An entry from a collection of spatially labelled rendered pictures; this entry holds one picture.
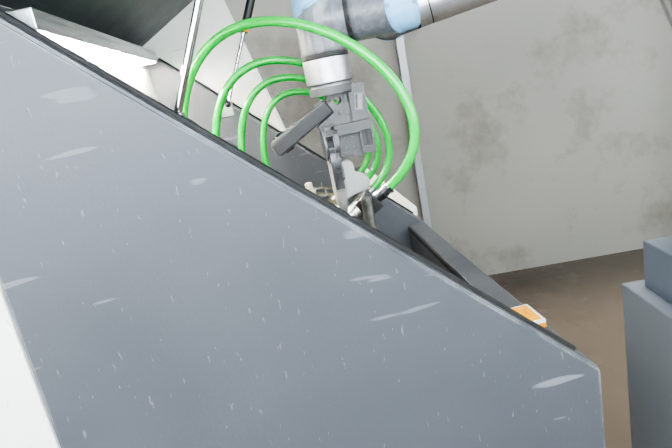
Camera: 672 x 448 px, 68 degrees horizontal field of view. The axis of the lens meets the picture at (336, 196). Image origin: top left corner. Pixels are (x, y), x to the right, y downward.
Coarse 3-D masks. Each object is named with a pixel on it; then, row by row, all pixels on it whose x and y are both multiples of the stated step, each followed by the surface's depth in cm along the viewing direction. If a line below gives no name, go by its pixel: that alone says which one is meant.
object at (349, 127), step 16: (320, 96) 77; (336, 96) 79; (352, 96) 79; (336, 112) 79; (352, 112) 80; (320, 128) 79; (336, 128) 78; (352, 128) 78; (368, 128) 79; (336, 144) 78; (352, 144) 80; (368, 144) 80
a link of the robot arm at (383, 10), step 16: (352, 0) 73; (368, 0) 72; (384, 0) 72; (400, 0) 72; (416, 0) 72; (352, 16) 73; (368, 16) 73; (384, 16) 73; (400, 16) 73; (416, 16) 73; (352, 32) 75; (368, 32) 75; (384, 32) 75; (400, 32) 75
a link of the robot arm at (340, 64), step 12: (312, 60) 76; (324, 60) 75; (336, 60) 76; (348, 60) 78; (312, 72) 77; (324, 72) 76; (336, 72) 76; (348, 72) 78; (312, 84) 77; (324, 84) 76; (336, 84) 77
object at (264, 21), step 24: (240, 24) 70; (264, 24) 69; (288, 24) 68; (312, 24) 67; (360, 48) 66; (192, 72) 74; (384, 72) 66; (408, 96) 66; (408, 120) 67; (408, 168) 69
